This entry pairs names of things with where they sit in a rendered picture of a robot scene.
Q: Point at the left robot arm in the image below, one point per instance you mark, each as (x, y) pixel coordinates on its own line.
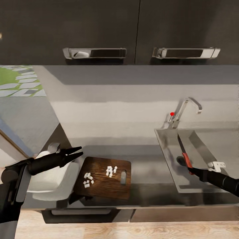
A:
(16, 178)

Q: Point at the parer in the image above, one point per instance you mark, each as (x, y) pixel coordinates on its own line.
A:
(187, 161)

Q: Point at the drop in sink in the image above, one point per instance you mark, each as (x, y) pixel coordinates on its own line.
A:
(202, 145)

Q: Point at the bowl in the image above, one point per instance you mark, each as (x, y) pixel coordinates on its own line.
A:
(50, 180)

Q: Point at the cutting board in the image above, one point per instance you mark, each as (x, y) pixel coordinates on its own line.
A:
(104, 186)

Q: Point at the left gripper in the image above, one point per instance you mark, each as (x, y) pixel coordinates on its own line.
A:
(59, 159)

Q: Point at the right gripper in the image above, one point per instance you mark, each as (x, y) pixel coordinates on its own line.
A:
(215, 178)

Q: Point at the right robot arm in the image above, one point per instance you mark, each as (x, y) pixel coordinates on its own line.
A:
(213, 176)

